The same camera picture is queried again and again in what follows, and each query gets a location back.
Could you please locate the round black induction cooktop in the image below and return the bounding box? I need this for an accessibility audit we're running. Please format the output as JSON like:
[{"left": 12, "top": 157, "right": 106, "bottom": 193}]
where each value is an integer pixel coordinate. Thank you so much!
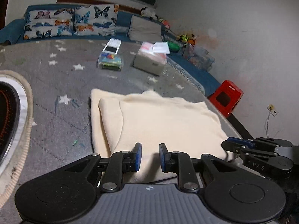
[{"left": 0, "top": 82, "right": 21, "bottom": 161}]

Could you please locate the tissue box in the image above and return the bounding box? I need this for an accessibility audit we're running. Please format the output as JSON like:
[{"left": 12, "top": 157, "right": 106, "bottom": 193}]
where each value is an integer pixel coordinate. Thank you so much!
[{"left": 133, "top": 41, "right": 170, "bottom": 76}]

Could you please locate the clear box with colourful contents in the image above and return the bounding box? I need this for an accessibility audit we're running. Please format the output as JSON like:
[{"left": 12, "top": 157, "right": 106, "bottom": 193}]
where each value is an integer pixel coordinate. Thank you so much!
[{"left": 98, "top": 52, "right": 123, "bottom": 72}]

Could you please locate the patterned blue pillow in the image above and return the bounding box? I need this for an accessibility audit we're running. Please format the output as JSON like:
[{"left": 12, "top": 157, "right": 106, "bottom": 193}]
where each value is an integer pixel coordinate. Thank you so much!
[{"left": 57, "top": 0, "right": 155, "bottom": 12}]

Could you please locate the beige braided ring trim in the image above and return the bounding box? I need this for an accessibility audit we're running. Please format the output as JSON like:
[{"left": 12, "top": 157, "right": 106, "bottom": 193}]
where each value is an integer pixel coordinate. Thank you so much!
[{"left": 0, "top": 70, "right": 33, "bottom": 196}]

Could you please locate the red plastic stool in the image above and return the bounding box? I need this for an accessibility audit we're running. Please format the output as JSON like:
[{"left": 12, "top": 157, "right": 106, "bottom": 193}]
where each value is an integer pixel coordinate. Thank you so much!
[{"left": 208, "top": 80, "right": 244, "bottom": 118}]

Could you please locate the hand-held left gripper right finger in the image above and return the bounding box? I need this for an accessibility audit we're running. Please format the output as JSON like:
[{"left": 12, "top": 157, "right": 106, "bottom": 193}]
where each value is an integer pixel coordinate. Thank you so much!
[{"left": 159, "top": 143, "right": 237, "bottom": 193}]

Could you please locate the yellow green toy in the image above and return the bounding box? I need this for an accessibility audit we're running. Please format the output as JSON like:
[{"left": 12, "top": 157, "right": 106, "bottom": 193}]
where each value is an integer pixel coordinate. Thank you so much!
[{"left": 176, "top": 34, "right": 197, "bottom": 46}]

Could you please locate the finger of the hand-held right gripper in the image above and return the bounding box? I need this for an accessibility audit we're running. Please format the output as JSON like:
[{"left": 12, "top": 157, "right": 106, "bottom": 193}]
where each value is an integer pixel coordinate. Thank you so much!
[
  {"left": 221, "top": 140, "right": 293, "bottom": 173},
  {"left": 228, "top": 136, "right": 293, "bottom": 148}
]

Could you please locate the butterfly print pillow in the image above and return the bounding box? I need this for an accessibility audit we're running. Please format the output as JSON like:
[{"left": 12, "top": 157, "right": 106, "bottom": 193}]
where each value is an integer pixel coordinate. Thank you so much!
[
  {"left": 23, "top": 7, "right": 75, "bottom": 40},
  {"left": 73, "top": 3, "right": 118, "bottom": 36}
]

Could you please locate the white remote control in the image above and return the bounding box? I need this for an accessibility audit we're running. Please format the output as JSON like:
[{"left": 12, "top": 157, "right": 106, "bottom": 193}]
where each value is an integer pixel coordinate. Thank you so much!
[{"left": 102, "top": 38, "right": 122, "bottom": 55}]

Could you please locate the wall socket with cable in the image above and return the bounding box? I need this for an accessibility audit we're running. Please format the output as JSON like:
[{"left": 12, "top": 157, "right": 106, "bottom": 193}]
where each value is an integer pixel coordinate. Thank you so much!
[{"left": 263, "top": 104, "right": 279, "bottom": 139}]

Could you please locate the clear plastic storage container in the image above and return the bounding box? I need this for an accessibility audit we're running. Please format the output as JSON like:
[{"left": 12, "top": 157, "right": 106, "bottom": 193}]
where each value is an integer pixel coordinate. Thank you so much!
[{"left": 182, "top": 44, "right": 215, "bottom": 72}]

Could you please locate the panda plush toy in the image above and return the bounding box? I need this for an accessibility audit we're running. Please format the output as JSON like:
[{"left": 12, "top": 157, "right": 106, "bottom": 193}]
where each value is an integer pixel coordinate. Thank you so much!
[{"left": 141, "top": 7, "right": 159, "bottom": 20}]

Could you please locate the green round object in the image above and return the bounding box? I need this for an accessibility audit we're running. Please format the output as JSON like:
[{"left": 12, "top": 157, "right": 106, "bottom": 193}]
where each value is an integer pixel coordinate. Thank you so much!
[{"left": 168, "top": 41, "right": 181, "bottom": 52}]

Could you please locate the blue sofa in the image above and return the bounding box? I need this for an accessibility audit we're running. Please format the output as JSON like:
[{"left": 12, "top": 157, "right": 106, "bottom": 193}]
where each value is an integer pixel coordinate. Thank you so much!
[{"left": 0, "top": 4, "right": 221, "bottom": 97}]

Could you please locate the grey pillow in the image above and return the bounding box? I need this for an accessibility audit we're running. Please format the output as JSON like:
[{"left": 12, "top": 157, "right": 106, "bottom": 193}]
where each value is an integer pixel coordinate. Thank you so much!
[{"left": 128, "top": 15, "right": 163, "bottom": 43}]

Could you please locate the cream sweatshirt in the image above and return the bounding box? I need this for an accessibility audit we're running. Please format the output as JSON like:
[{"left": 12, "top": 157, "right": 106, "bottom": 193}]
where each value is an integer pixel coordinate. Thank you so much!
[{"left": 90, "top": 89, "right": 234, "bottom": 183}]

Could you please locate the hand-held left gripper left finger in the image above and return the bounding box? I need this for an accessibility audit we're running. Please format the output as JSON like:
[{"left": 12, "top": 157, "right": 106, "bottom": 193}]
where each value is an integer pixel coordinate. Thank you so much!
[{"left": 65, "top": 142, "right": 142, "bottom": 192}]

